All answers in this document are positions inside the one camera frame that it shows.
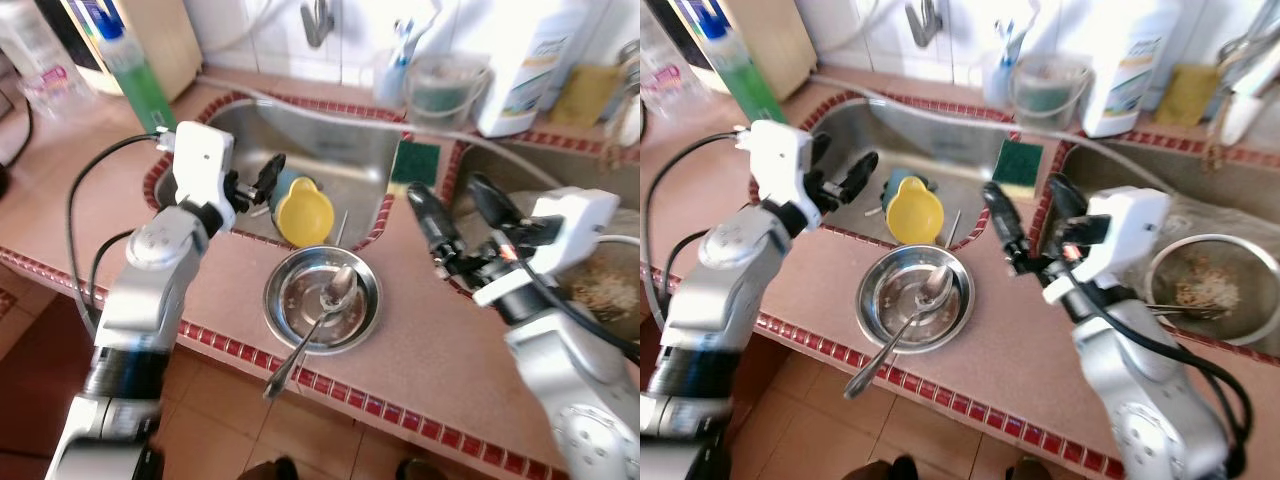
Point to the yellow plastic jug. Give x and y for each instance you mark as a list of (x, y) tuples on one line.
[(305, 215), (915, 215)]

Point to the beige water ionizer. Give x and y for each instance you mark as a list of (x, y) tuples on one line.
[(780, 40), (170, 40)]

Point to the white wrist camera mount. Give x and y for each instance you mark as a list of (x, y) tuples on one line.
[(200, 160), (785, 160), (575, 215), (1130, 215)]

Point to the blue white toothbrush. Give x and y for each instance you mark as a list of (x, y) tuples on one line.
[(1010, 45), (403, 45)]

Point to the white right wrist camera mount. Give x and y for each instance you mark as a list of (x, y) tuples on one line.
[(575, 215), (1130, 215)]

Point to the white detergent bottle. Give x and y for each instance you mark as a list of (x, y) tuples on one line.
[(1125, 60), (520, 60)]

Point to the clear plastic bucket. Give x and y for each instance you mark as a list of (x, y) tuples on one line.
[(1085, 110), (480, 110)]

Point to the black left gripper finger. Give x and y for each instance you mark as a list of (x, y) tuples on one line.
[(860, 172), (268, 178), (820, 148)]

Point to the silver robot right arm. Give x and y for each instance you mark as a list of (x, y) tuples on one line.
[(570, 390), (1140, 400)]

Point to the steel bowl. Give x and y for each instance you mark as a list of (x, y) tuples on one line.
[(885, 320), (290, 320)]

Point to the dark teal cup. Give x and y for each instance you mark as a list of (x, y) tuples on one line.
[(290, 185), (903, 183)]

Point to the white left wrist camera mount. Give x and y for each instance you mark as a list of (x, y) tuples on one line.
[(785, 160), (200, 160)]

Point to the green dish soap bottle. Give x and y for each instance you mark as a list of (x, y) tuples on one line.
[(145, 95), (755, 90)]

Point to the black robot left foot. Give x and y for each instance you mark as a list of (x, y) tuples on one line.
[(270, 470), (885, 470)]

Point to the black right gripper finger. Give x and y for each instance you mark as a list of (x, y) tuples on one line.
[(492, 200), (1008, 225), (432, 225), (1065, 198)]

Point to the steel sink basin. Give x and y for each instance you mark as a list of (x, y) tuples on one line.
[(340, 150), (1200, 200), (950, 150), (580, 165)]

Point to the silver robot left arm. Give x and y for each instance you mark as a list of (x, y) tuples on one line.
[(735, 290), (150, 290)]

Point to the grey wall tap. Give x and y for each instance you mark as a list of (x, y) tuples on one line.
[(925, 25), (318, 25)]

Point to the yellow green sponge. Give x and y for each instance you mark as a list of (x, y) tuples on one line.
[(1020, 165), (415, 165)]

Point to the chrome sink faucet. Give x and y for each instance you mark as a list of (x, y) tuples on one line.
[(628, 110), (1245, 80)]

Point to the green scouring pad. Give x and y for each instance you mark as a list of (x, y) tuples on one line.
[(1045, 100), (440, 100)]

